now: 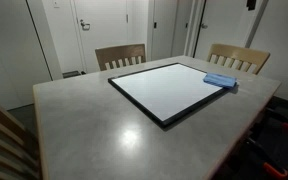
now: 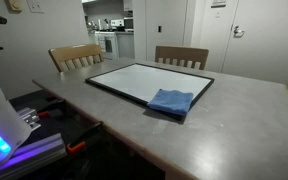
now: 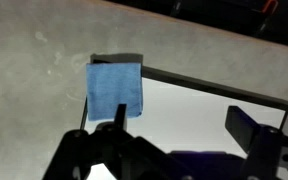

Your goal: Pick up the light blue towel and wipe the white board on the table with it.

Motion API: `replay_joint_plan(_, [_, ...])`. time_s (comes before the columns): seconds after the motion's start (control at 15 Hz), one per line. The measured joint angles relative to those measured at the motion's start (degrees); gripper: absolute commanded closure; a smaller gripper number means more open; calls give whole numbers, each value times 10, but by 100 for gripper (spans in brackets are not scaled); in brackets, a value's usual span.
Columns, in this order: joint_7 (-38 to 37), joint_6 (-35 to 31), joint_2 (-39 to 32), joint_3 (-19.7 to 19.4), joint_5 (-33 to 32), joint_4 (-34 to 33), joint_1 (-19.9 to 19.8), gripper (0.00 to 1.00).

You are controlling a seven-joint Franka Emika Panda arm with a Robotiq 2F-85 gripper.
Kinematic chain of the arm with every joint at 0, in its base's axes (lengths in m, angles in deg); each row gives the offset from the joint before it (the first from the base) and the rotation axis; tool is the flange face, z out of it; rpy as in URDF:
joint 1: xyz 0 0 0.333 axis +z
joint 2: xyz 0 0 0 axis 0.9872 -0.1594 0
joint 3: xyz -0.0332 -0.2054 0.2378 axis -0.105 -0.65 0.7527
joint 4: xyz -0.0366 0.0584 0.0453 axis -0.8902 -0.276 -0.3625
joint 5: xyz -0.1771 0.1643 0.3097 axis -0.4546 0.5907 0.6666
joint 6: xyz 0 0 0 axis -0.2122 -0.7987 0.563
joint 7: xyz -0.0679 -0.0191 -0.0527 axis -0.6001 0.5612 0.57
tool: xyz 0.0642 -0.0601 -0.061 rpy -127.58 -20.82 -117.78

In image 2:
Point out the beige wall thermostat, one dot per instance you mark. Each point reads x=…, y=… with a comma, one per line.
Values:
x=14, y=5

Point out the white microwave oven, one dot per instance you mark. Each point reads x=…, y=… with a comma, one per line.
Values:
x=128, y=24

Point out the light blue towel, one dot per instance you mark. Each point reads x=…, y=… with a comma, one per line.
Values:
x=170, y=101

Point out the dark brown wooden chair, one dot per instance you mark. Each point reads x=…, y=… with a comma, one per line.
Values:
x=180, y=52

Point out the black door strike plate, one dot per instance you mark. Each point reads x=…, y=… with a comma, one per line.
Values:
x=159, y=29

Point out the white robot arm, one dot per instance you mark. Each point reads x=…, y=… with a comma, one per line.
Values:
x=0, y=116

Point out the white double switch plate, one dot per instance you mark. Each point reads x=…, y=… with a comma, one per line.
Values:
x=35, y=5

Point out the whiteboard with black frame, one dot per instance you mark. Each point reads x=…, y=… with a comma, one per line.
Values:
x=134, y=80

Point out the light wooden chair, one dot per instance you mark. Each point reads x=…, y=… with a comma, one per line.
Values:
x=74, y=51

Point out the grey kitchen cabinet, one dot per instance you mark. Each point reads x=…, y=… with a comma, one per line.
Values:
x=125, y=45

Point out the white kitchen stove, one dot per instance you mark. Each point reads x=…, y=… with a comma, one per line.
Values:
x=112, y=45

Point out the silver metal bracket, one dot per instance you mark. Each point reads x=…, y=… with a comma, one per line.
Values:
x=27, y=115

